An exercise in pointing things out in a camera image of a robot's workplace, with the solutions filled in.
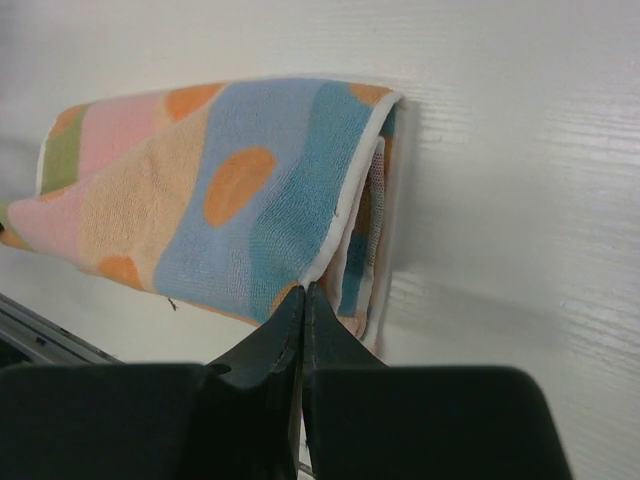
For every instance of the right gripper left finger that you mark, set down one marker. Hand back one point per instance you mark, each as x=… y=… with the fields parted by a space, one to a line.
x=237 y=417

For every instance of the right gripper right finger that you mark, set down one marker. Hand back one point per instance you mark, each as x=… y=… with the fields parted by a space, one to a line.
x=367 y=420

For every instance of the orange pastel patterned towel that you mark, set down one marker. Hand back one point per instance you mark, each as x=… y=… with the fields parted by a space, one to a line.
x=225 y=195

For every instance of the aluminium mounting rail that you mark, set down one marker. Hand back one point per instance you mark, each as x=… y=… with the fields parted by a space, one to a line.
x=28 y=338

